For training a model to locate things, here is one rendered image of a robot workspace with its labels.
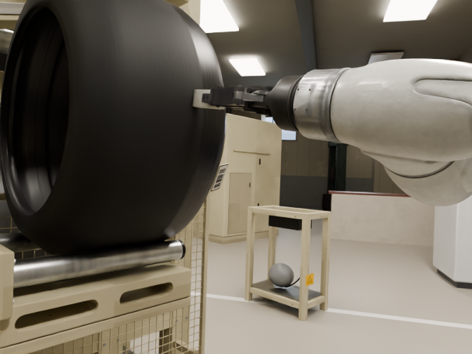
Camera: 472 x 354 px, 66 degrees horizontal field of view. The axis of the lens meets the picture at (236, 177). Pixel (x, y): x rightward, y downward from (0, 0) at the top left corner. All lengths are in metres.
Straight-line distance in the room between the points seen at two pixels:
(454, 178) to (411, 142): 0.13
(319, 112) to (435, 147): 0.13
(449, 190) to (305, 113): 0.21
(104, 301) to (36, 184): 0.45
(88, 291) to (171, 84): 0.38
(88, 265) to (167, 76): 0.36
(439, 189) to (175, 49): 0.47
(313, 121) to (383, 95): 0.09
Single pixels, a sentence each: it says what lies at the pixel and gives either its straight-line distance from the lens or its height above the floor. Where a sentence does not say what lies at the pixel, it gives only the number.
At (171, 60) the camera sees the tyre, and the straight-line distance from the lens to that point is 0.66.
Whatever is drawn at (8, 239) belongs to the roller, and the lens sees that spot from 0.96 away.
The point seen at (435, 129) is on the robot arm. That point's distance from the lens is 0.39.
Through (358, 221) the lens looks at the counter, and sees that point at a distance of 6.71.
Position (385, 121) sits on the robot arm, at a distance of 0.40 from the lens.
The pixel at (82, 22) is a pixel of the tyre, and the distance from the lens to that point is 0.67.
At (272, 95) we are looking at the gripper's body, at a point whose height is 1.18.
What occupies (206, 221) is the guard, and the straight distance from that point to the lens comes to 1.51.
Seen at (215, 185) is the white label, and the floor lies 1.05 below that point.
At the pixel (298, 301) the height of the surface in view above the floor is 0.12.
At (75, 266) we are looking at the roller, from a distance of 0.71.
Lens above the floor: 1.07
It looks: level
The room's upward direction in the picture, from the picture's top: 2 degrees clockwise
